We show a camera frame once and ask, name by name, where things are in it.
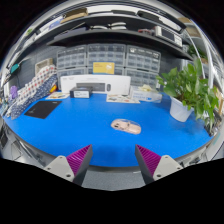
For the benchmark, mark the navy polka-dot cloth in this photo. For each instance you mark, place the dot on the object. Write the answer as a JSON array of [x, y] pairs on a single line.
[[46, 87]]

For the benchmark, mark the large sticker sheet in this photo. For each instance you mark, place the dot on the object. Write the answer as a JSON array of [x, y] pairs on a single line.
[[121, 99]]

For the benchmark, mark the small sticker sheet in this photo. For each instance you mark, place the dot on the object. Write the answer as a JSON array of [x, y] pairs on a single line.
[[56, 96]]

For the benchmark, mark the clear plastic drawer cabinets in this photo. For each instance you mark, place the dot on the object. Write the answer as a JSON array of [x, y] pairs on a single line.
[[106, 55]]

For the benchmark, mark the transparent pink computer mouse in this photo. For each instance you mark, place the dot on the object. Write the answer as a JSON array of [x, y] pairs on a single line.
[[126, 126]]

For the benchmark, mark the white woven basket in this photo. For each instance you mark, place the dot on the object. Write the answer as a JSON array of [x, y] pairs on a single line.
[[43, 64]]

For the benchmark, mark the small black box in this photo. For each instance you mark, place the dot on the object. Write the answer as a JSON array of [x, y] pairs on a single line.
[[80, 93]]

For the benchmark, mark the long white keyboard box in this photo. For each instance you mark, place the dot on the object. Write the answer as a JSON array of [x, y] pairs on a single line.
[[116, 81]]

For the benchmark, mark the white and blue tissue box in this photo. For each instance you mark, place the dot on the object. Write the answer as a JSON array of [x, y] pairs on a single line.
[[145, 96]]

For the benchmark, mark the teal object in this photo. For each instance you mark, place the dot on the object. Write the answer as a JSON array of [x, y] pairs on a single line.
[[15, 68]]

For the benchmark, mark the black mouse pad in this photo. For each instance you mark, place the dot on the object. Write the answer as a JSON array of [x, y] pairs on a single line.
[[42, 109]]

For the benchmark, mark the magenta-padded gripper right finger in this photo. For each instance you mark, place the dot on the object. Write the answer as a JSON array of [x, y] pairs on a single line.
[[168, 165]]

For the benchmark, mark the red blue checkered cloth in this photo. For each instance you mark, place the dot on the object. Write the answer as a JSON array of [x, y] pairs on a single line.
[[36, 83]]

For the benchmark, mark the green plant in white pot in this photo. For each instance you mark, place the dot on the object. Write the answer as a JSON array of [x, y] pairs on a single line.
[[180, 110]]

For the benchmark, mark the dark wall shelf unit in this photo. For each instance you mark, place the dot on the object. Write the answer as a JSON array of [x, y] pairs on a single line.
[[100, 33]]

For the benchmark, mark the purple object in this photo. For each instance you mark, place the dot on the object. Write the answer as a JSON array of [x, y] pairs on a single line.
[[13, 92]]

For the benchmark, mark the yellow orange object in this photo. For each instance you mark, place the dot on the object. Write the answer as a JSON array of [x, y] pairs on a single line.
[[53, 88]]

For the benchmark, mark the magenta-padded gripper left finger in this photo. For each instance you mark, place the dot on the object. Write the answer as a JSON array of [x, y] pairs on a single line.
[[56, 166]]

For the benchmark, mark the yellow box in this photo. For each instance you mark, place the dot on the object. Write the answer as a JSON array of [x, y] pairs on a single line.
[[103, 67]]

